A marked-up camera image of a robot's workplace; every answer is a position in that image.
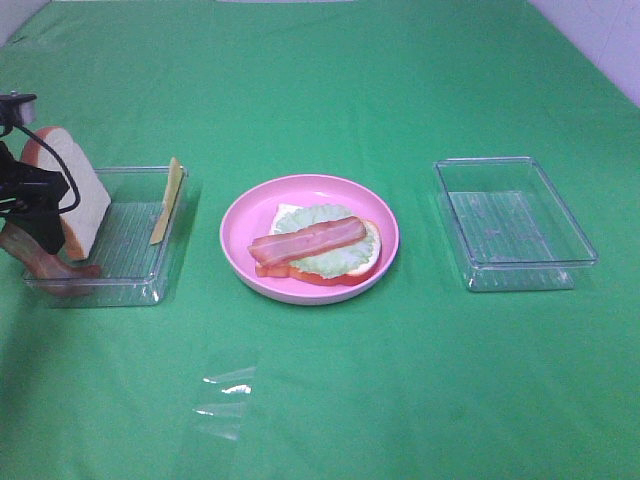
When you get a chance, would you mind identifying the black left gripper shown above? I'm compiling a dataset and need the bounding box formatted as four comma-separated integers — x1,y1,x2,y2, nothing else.
1,142,70,255

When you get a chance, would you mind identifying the bacon strip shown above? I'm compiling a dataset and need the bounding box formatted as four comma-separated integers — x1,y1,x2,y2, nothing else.
1,222,101,280
248,216,367,267

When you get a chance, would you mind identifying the yellow cheese slice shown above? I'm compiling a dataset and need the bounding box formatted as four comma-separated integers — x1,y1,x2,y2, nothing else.
150,157,184,245

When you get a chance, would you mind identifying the bread slice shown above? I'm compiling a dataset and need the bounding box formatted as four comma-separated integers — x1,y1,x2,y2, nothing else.
35,126,111,261
255,203,382,286

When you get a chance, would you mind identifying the green lettuce leaf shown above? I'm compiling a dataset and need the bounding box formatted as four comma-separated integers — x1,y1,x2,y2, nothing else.
269,203,382,280

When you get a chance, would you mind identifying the left clear plastic tray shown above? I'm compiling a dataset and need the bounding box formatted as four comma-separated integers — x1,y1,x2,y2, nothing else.
22,165,191,308

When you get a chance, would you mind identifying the clear plastic tray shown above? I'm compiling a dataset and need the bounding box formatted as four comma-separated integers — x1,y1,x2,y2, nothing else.
22,165,191,308
433,156,599,293

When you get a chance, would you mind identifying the pink round plate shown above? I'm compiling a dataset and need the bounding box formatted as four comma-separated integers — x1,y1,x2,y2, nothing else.
219,174,400,306

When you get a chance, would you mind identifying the clear tape patch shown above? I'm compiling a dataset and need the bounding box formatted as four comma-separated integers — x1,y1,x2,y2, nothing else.
191,347,260,442

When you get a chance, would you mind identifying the green tablecloth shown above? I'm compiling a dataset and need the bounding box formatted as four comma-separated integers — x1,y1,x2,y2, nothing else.
1,1,639,479

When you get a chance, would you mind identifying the right clear plastic tray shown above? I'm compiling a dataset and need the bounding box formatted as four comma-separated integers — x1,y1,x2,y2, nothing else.
433,156,599,293

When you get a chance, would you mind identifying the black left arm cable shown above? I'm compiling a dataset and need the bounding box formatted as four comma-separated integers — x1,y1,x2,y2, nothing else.
0,122,82,216

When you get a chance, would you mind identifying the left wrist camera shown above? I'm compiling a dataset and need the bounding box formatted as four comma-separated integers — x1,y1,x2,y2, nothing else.
0,92,37,126

